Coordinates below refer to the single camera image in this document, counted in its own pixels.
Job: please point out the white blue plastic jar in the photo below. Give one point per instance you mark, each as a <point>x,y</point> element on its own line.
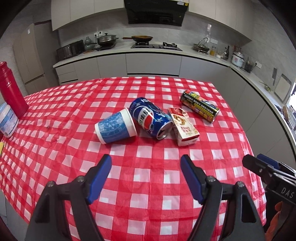
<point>8,120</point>

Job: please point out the blue pepsi can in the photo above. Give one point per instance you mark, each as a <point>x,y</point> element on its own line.
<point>151,118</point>

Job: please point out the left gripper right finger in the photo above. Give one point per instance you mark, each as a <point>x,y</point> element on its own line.
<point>241,222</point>

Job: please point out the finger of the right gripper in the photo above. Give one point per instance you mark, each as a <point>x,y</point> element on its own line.
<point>270,160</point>
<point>262,169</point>

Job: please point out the gas stove top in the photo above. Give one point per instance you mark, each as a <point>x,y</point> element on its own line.
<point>164,45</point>

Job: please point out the right hand orange glove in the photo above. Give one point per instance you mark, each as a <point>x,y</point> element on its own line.
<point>270,233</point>

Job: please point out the small black yellow can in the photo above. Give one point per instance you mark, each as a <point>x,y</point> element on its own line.
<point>199,105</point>

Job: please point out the yellow small packet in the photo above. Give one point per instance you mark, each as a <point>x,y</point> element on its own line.
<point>1,147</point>

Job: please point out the sink faucet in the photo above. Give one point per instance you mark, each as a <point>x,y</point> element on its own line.
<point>201,47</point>

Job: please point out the frying pan on stove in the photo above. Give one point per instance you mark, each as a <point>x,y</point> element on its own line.
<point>139,39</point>

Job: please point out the red thermos bottle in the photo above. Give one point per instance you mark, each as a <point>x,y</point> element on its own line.
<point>11,92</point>

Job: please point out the black range hood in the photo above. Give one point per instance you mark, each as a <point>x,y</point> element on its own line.
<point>156,12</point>

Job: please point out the red white checkered tablecloth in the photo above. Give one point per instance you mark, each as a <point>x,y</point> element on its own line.
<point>145,196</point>

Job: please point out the beige refrigerator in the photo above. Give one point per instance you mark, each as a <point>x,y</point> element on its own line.
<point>35,52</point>

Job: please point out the lidded cooking pot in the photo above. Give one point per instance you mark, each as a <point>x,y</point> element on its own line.
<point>106,40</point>

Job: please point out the cutting board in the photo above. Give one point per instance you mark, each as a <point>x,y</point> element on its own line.
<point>283,88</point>

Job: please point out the white rice cooker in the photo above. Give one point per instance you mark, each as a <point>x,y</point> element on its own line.
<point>237,59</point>

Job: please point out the black microwave oven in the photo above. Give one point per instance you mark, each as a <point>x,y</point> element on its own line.
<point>70,50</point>

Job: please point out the small milk carton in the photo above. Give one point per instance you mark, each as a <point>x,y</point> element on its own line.
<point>185,132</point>

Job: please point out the light blue paper cup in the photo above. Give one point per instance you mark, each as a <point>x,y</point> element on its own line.
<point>116,127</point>

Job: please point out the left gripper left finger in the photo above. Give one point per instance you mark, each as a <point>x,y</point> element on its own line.
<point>49,220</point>

